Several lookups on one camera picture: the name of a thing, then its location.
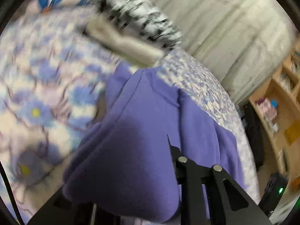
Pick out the black and white patterned cloth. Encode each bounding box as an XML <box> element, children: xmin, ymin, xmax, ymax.
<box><xmin>94</xmin><ymin>0</ymin><xmax>184</xmax><ymax>52</ymax></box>

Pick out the floral bed sheet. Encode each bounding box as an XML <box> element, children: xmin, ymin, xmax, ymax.
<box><xmin>0</xmin><ymin>6</ymin><xmax>262</xmax><ymax>225</ymax></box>

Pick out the purple hoodie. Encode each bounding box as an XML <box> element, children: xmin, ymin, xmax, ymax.
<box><xmin>63</xmin><ymin>64</ymin><xmax>249</xmax><ymax>224</ymax></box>

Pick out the stack of pink boxes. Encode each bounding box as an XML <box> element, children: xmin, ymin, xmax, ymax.
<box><xmin>255</xmin><ymin>98</ymin><xmax>278</xmax><ymax>125</ymax></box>

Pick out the beige curtain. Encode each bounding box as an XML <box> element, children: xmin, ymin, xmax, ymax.
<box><xmin>117</xmin><ymin>0</ymin><xmax>300</xmax><ymax>104</ymax></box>

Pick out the black cable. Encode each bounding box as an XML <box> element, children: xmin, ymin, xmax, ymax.
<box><xmin>0</xmin><ymin>164</ymin><xmax>25</xmax><ymax>225</ymax></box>

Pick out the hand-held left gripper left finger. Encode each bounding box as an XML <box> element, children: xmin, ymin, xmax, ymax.
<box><xmin>28</xmin><ymin>187</ymin><xmax>94</xmax><ymax>225</ymax></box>

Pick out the wooden shelf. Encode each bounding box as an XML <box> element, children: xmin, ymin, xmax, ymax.
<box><xmin>248</xmin><ymin>49</ymin><xmax>300</xmax><ymax>190</ymax></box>

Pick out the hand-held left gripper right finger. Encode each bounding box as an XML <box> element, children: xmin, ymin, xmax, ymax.
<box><xmin>167</xmin><ymin>135</ymin><xmax>272</xmax><ymax>225</ymax></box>

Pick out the black device with green light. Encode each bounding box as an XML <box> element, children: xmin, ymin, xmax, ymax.
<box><xmin>260</xmin><ymin>172</ymin><xmax>289</xmax><ymax>216</ymax></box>

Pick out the cream folded garment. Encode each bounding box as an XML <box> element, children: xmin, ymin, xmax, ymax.
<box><xmin>83</xmin><ymin>16</ymin><xmax>166</xmax><ymax>67</ymax></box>

